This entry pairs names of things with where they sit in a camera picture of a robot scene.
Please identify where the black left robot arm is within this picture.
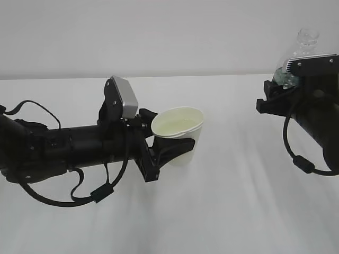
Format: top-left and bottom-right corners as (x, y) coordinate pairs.
(1, 107), (195, 183)

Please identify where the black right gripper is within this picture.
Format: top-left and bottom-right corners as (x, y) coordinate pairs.
(256, 74), (338, 119)

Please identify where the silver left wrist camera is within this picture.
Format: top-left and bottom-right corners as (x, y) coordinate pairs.
(99, 76), (138, 123)

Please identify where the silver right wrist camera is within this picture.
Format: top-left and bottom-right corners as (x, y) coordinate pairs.
(283, 53), (338, 77)

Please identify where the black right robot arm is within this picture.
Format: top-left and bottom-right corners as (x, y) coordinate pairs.
(256, 74), (338, 176)

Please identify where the clear water bottle green label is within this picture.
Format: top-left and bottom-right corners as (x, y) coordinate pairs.
(272, 28), (320, 89)

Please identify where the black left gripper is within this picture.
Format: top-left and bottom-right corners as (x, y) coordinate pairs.
(99, 108), (195, 182)

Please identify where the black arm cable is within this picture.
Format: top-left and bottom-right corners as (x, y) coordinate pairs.
(282, 87), (339, 176)
(5, 99), (128, 208)

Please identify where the white paper cup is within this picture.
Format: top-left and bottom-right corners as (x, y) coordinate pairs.
(150, 106), (205, 167)

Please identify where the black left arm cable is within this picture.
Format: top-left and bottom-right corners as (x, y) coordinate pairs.
(5, 99), (128, 208)

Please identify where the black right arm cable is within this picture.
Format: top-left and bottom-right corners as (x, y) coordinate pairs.
(282, 87), (339, 176)

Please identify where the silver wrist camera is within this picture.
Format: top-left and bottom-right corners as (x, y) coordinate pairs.
(283, 53), (338, 77)
(99, 76), (138, 123)

